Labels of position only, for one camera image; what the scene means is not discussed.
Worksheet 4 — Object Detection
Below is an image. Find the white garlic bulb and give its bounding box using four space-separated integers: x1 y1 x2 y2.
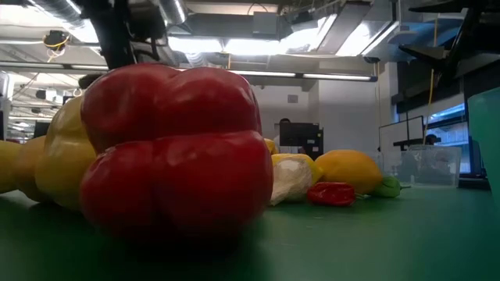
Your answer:
268 157 314 207

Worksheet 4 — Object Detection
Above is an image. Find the small red pepper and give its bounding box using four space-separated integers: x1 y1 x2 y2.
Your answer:
306 181 370 208

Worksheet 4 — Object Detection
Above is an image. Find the small green pepper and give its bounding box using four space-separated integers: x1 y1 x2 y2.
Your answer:
369 175 412 198

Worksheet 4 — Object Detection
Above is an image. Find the black cabinet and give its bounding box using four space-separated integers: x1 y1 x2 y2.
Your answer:
278 122 325 161

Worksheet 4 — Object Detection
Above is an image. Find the red bell pepper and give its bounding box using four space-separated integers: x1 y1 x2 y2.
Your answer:
79 63 274 239

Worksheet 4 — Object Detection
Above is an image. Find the long ceiling light strip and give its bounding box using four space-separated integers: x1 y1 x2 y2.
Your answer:
228 69 379 83

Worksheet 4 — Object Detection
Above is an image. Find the black framed whiteboard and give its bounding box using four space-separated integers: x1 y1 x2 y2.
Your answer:
377 115 426 152

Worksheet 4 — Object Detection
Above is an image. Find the yellow bell pepper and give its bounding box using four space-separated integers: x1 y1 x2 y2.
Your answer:
34 95 98 212

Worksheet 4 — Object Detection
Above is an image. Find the clear plastic container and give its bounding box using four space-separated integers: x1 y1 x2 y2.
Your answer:
374 144 463 189

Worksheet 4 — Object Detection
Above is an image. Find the black monitor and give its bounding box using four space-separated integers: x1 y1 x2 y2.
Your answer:
33 121 51 139

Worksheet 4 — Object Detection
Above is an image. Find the teal translucent plastic basket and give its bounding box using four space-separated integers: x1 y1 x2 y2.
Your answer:
466 86 500 208

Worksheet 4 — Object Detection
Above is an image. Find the silver ventilation duct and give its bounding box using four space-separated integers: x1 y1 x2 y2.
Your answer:
155 0 189 25

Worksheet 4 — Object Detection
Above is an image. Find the black yellow ceiling cable reel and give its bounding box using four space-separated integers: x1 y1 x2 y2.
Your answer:
41 30 72 52

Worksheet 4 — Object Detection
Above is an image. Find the silver spiral ceiling duct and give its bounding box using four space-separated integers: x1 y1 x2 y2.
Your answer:
29 0 98 44

